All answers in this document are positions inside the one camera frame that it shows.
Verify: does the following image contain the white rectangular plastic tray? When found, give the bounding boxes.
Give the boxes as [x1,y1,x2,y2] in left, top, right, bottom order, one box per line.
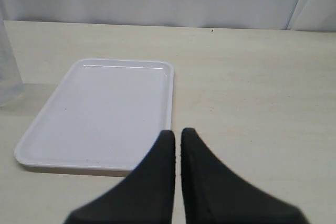
[14,58,174,173]

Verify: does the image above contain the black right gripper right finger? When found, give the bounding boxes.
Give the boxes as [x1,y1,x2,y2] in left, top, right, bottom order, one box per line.
[181,128,308,223]

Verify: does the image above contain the clear tall plastic container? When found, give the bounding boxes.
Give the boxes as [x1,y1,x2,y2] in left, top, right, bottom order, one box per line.
[0,14,24,106]

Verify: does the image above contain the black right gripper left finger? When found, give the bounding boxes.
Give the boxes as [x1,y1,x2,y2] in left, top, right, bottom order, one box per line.
[65,130,175,223]

